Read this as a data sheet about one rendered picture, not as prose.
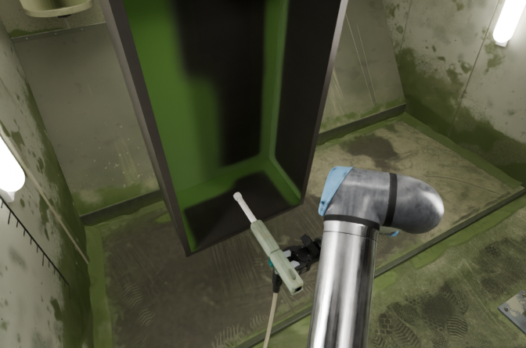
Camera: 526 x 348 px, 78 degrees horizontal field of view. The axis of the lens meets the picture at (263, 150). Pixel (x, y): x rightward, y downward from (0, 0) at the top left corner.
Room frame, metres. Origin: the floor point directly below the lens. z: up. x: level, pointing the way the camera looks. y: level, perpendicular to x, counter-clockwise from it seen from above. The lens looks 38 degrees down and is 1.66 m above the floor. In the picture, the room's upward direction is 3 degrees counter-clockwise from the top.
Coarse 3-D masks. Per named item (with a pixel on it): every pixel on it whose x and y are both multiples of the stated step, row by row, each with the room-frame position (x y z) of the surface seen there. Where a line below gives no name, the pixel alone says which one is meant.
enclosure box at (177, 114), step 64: (128, 0) 1.03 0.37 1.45; (192, 0) 1.12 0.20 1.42; (256, 0) 1.23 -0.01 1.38; (320, 0) 1.05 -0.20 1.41; (128, 64) 0.69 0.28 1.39; (192, 64) 1.14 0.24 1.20; (256, 64) 1.27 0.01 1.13; (320, 64) 1.03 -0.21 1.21; (192, 128) 1.17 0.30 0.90; (256, 128) 1.32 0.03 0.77; (192, 192) 1.16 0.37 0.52; (256, 192) 1.16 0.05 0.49
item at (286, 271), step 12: (240, 204) 0.93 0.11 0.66; (252, 216) 0.86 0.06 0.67; (252, 228) 0.80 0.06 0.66; (264, 228) 0.79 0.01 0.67; (264, 240) 0.74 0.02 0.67; (276, 252) 0.68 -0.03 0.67; (276, 264) 0.64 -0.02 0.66; (288, 264) 0.63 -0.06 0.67; (276, 276) 0.64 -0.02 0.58; (288, 276) 0.59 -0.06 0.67; (276, 288) 0.65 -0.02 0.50; (288, 288) 0.57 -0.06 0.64
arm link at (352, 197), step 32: (352, 192) 0.46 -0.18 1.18; (384, 192) 0.45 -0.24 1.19; (352, 224) 0.41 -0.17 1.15; (384, 224) 0.43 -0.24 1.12; (320, 256) 0.39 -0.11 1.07; (352, 256) 0.36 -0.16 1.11; (320, 288) 0.33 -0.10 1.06; (352, 288) 0.31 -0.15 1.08; (320, 320) 0.28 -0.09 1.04; (352, 320) 0.27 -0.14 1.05
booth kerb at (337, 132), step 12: (396, 108) 2.43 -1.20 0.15; (360, 120) 2.27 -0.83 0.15; (372, 120) 2.33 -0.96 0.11; (324, 132) 2.12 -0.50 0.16; (336, 132) 2.17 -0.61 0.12; (348, 132) 2.22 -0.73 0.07; (156, 192) 1.56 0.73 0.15; (120, 204) 1.46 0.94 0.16; (132, 204) 1.49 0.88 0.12; (144, 204) 1.52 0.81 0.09; (84, 216) 1.37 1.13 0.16; (96, 216) 1.40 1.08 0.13; (108, 216) 1.43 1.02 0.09
